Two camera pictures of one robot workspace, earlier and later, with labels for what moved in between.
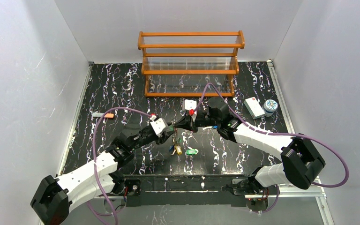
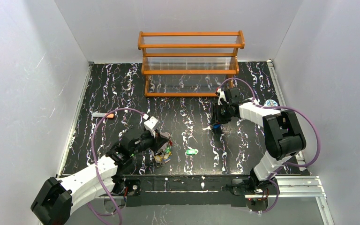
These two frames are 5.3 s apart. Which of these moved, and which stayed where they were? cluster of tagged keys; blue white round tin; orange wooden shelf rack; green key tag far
Moved: cluster of tagged keys
Stayed: green key tag far; blue white round tin; orange wooden shelf rack
